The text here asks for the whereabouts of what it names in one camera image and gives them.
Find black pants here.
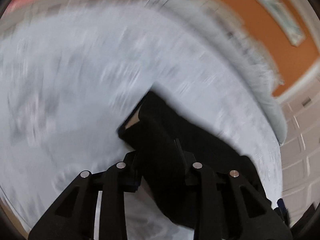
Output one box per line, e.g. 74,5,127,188
118,90,272,239

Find grey folded duvet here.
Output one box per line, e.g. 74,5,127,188
149,0,287,145

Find framed wall picture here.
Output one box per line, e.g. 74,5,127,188
256,0,305,47

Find butterfly pattern bed sheet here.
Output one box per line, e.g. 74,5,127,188
1,3,282,231

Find white wardrobe doors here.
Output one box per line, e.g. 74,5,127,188
280,75,320,211

